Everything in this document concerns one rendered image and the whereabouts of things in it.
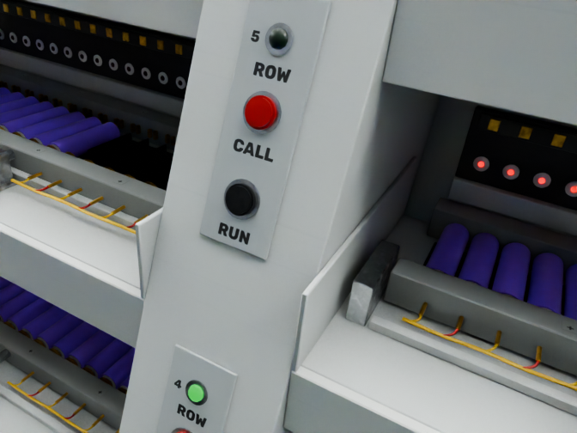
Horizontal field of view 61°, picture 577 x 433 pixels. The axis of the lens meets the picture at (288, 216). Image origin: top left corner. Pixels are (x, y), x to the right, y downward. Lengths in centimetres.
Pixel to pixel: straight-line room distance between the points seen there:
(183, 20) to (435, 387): 23
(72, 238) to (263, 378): 16
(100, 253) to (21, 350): 19
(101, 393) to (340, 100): 32
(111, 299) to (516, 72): 24
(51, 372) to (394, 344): 30
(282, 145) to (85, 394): 29
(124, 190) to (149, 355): 12
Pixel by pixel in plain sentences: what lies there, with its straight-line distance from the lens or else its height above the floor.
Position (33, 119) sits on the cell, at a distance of 50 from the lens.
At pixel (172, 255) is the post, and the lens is 27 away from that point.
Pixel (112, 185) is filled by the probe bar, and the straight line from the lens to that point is 36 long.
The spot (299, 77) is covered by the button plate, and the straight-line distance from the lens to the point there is 23.
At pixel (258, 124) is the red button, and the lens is 23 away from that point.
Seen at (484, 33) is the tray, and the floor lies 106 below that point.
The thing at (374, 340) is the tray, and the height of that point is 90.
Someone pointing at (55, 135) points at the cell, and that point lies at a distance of 46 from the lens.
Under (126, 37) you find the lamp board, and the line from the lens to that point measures 50.
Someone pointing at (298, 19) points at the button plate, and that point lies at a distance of 24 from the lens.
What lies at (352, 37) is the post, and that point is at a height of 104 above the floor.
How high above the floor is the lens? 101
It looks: 13 degrees down
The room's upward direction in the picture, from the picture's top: 15 degrees clockwise
